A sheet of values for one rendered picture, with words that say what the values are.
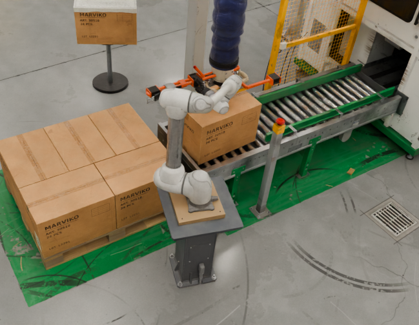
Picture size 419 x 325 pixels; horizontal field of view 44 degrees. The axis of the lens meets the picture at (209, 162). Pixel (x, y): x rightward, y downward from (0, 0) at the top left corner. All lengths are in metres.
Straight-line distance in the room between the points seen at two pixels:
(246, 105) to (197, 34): 1.09
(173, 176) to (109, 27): 2.40
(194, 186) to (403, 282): 2.03
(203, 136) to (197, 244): 0.84
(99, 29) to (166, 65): 1.21
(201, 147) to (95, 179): 0.85
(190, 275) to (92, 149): 1.30
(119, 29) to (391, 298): 3.54
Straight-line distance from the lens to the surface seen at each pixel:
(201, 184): 3.38
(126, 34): 5.47
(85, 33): 5.49
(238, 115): 4.15
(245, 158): 4.28
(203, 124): 3.97
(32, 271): 4.30
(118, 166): 4.20
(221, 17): 3.71
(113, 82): 6.00
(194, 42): 5.06
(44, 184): 4.12
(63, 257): 4.30
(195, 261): 3.95
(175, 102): 3.13
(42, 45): 6.79
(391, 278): 4.57
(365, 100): 5.22
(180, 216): 3.52
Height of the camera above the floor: 3.45
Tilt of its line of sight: 43 degrees down
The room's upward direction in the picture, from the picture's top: 7 degrees clockwise
